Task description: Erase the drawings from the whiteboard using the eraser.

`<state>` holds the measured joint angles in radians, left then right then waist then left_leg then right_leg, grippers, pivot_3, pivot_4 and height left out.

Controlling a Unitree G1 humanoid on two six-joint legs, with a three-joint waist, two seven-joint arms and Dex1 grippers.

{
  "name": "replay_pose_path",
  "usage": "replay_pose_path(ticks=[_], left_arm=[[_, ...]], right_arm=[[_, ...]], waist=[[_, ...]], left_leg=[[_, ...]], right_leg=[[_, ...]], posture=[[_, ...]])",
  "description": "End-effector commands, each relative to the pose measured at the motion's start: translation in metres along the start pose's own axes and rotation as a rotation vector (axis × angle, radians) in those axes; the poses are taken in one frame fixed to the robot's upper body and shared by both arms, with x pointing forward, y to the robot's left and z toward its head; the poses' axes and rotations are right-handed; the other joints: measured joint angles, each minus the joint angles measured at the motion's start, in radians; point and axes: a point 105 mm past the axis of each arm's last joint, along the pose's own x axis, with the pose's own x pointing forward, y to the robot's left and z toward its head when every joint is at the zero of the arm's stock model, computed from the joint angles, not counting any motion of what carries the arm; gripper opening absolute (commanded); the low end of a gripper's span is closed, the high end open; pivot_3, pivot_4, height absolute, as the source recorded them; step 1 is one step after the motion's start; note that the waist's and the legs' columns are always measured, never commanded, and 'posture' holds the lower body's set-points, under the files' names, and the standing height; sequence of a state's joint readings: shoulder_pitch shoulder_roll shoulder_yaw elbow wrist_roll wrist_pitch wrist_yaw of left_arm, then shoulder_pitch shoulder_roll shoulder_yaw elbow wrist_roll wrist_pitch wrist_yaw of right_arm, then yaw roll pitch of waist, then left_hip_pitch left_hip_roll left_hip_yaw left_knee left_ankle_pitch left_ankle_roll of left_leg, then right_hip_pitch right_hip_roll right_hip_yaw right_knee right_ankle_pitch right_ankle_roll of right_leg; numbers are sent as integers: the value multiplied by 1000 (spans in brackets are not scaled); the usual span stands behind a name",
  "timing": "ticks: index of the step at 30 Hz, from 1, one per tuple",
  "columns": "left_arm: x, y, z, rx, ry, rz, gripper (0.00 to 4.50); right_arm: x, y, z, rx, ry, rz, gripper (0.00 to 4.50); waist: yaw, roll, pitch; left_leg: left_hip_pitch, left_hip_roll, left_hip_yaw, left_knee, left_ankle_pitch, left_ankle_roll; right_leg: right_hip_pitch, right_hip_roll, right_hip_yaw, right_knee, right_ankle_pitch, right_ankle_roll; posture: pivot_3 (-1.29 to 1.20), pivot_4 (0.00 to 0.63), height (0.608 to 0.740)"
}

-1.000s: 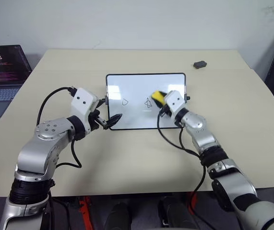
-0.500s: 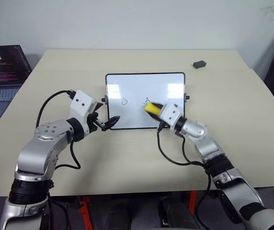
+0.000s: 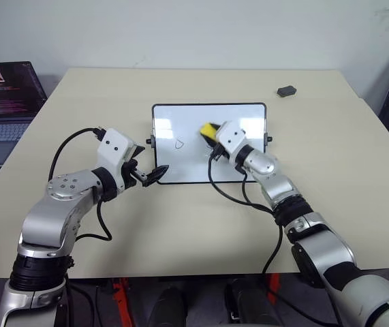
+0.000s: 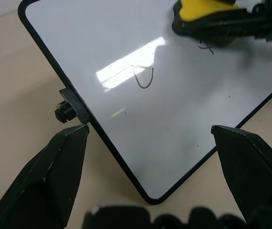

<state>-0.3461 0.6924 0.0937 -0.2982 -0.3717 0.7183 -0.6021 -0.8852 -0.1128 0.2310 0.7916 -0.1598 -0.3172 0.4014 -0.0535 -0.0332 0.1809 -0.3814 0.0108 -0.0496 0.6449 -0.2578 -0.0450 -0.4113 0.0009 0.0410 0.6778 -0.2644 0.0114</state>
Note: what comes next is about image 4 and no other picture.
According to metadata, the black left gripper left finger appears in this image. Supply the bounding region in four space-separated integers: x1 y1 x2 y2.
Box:
0 125 90 229

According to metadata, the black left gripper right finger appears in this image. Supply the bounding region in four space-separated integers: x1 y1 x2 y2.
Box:
211 125 272 221

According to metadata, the yellow eraser with black felt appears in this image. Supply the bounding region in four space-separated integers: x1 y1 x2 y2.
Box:
172 0 239 37

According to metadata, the black whiteboard clamp with knob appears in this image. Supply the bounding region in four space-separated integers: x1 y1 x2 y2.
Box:
54 88 91 125

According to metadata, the white whiteboard with black frame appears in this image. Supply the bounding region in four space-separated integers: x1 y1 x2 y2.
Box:
17 0 272 205

